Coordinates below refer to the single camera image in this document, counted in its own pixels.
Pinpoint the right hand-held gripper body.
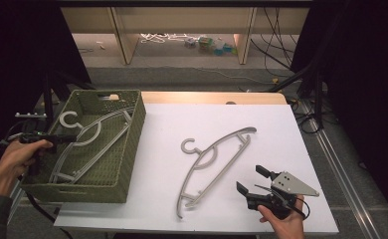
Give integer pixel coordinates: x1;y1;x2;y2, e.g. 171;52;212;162
246;170;320;220

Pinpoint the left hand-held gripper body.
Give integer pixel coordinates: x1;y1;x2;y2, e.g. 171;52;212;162
18;131;58;177

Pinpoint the grey plastic clothes hanger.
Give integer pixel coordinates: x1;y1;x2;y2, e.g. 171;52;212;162
49;107;135;185
175;125;259;220

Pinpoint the green woven basket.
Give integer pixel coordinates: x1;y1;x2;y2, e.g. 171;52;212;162
20;88;147;204

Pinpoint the person's left hand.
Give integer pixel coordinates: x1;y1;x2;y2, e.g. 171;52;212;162
0;138;55;198

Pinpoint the person's right hand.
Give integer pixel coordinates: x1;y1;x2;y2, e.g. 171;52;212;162
258;195;306;239

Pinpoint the black metal stand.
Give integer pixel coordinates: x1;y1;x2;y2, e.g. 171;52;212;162
267;63;325;131
42;70;96;124

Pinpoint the black curtain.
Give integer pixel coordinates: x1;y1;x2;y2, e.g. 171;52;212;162
291;0;388;213
0;0;93;147

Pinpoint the white table sheet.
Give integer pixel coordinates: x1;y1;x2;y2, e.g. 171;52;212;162
54;103;340;235

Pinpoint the colourful toy pile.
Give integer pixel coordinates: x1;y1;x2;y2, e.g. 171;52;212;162
184;35;239;57

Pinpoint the beige office desk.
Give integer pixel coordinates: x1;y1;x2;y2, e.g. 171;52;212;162
60;6;311;66

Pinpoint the bracket with white knobs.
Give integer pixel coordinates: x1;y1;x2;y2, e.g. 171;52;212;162
14;112;48;120

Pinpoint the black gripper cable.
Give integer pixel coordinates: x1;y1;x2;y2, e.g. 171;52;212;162
290;195;311;221

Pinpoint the metal floor rail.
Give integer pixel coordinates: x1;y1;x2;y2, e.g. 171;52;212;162
300;99;384;239

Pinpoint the black power cable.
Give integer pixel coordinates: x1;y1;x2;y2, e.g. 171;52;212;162
250;6;303;72

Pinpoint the white cable on floor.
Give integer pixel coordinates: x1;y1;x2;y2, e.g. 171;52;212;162
138;32;200;45

